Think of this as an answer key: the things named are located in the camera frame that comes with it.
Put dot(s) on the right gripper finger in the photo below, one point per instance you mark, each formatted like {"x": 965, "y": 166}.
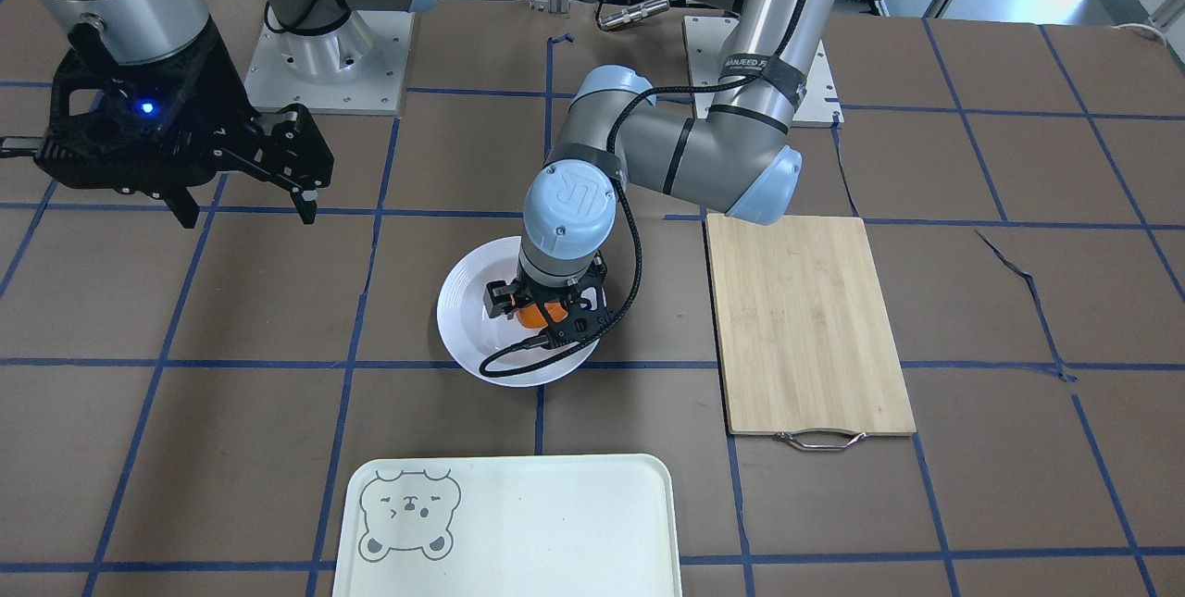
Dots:
{"x": 305, "y": 203}
{"x": 182, "y": 204}

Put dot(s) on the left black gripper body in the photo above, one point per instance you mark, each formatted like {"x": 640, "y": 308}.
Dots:
{"x": 500, "y": 300}

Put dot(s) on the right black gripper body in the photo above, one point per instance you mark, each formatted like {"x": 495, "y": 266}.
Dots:
{"x": 218, "y": 86}

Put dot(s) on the orange fruit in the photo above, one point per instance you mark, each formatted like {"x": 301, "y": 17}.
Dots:
{"x": 535, "y": 317}

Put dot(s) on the white round plate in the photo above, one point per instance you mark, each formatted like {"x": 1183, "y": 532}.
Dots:
{"x": 470, "y": 335}

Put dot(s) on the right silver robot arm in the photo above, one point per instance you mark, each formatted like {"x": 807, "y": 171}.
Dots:
{"x": 143, "y": 31}

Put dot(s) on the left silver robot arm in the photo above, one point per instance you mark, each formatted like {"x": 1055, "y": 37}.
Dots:
{"x": 735, "y": 160}

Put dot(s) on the cream bear tray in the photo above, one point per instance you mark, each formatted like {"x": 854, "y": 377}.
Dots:
{"x": 597, "y": 525}

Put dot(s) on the bamboo cutting board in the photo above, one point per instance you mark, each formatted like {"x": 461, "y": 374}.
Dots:
{"x": 805, "y": 343}

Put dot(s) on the silver cylindrical connector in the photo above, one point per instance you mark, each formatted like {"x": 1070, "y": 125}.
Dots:
{"x": 629, "y": 15}

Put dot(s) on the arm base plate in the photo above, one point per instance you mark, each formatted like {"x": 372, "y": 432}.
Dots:
{"x": 357, "y": 70}
{"x": 704, "y": 38}

